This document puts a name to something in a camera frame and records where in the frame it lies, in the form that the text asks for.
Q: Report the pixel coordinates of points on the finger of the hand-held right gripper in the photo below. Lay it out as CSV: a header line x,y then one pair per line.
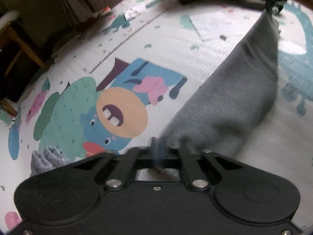
x,y
279,5
269,2

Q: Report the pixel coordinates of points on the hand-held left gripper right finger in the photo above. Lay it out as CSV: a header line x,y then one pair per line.
x,y
163,154

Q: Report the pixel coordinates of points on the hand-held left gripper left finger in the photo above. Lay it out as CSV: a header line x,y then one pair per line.
x,y
155,153

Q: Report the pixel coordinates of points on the light grey garment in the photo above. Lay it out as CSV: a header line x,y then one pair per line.
x,y
232,90

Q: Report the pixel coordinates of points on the flat white paper sheet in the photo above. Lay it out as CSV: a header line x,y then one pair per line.
x,y
212,23

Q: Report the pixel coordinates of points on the cartoon printed play mat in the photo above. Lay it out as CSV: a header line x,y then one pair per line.
x,y
171,53

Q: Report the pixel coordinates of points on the folded grey knit garment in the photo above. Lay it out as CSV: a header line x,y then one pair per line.
x,y
46,159

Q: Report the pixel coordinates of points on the crumpled white paper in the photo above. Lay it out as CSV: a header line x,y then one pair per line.
x,y
133,12

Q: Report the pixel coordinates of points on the wooden chair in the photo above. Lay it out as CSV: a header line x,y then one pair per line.
x,y
27,49

